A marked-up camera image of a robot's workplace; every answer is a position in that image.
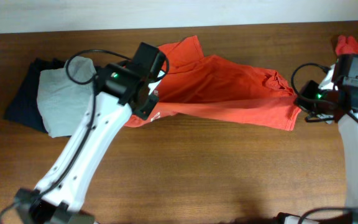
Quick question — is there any orange printed t-shirt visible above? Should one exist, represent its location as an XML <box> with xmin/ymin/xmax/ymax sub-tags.
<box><xmin>126</xmin><ymin>35</ymin><xmax>300</xmax><ymax>131</ymax></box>

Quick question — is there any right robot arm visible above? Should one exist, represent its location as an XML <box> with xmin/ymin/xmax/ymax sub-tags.
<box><xmin>276</xmin><ymin>54</ymin><xmax>358</xmax><ymax>224</ymax></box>

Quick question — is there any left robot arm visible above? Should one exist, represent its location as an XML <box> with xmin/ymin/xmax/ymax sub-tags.
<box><xmin>9</xmin><ymin>42</ymin><xmax>170</xmax><ymax>224</ymax></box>

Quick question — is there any folded grey t-shirt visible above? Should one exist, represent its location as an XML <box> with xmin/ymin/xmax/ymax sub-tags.
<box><xmin>37</xmin><ymin>68</ymin><xmax>93</xmax><ymax>138</ymax></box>

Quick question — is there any folded navy garment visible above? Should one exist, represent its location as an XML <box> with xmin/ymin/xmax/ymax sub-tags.
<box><xmin>4</xmin><ymin>58</ymin><xmax>65</xmax><ymax>134</ymax></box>

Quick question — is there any right black cable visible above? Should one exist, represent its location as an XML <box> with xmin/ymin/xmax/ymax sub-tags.
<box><xmin>290</xmin><ymin>62</ymin><xmax>358</xmax><ymax>224</ymax></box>

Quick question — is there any black cable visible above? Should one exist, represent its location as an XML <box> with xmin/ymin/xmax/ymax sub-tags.
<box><xmin>0</xmin><ymin>49</ymin><xmax>170</xmax><ymax>224</ymax></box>
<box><xmin>290</xmin><ymin>62</ymin><xmax>358</xmax><ymax>224</ymax></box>

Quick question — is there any left black cable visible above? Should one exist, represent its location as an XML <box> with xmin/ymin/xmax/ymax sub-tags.
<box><xmin>0</xmin><ymin>49</ymin><xmax>170</xmax><ymax>224</ymax></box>

